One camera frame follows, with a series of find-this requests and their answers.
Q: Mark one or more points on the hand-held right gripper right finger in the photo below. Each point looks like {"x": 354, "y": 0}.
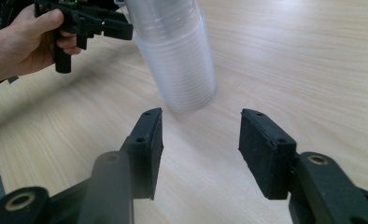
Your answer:
{"x": 267, "y": 161}

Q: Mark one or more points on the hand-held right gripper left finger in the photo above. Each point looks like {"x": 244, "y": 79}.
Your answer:
{"x": 143, "y": 161}

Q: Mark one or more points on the stack of clear plastic cups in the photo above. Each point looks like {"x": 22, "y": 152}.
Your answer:
{"x": 176, "y": 59}

